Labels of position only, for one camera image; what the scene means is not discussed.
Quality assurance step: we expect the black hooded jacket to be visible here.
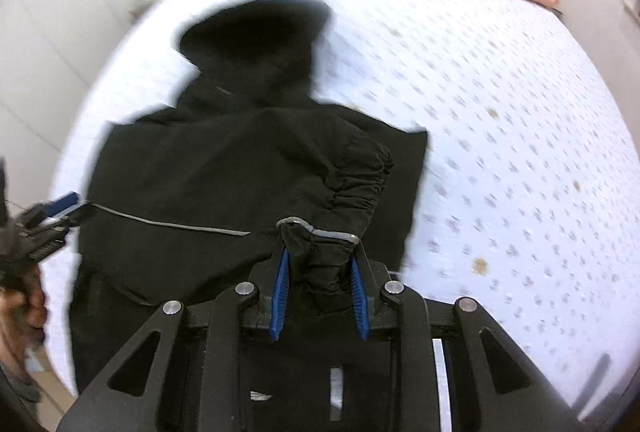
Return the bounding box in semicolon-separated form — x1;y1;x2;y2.
68;0;428;389

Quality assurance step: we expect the person's left hand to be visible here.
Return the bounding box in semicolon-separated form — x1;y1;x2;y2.
1;267;48;378

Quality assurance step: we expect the bed with floral quilt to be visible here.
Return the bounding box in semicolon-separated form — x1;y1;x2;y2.
51;0;639;419

